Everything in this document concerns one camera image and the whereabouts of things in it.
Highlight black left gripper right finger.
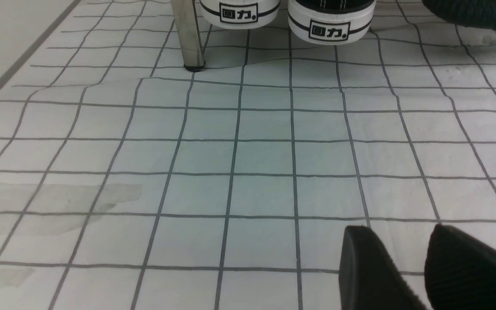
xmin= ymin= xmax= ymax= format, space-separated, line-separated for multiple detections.
xmin=425 ymin=224 xmax=496 ymax=310

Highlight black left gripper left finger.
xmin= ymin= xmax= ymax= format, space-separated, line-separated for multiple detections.
xmin=338 ymin=225 xmax=426 ymax=310

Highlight black mesh shoe left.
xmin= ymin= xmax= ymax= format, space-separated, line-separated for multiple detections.
xmin=422 ymin=0 xmax=496 ymax=30

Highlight metal shoe rack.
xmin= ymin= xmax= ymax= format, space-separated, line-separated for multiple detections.
xmin=171 ymin=0 xmax=205 ymax=72

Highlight black canvas sneaker white laces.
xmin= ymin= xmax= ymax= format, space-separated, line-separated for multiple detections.
xmin=287 ymin=0 xmax=377 ymax=46

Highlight white grid floor cloth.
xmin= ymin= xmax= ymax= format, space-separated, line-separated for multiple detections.
xmin=0 ymin=0 xmax=496 ymax=310

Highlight black canvas sneaker far left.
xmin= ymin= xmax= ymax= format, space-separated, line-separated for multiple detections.
xmin=200 ymin=0 xmax=281 ymax=30

